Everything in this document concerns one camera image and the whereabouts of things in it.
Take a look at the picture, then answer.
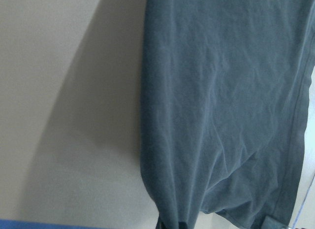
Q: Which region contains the black printed t-shirt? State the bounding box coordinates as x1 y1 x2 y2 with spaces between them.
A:
140 0 315 229

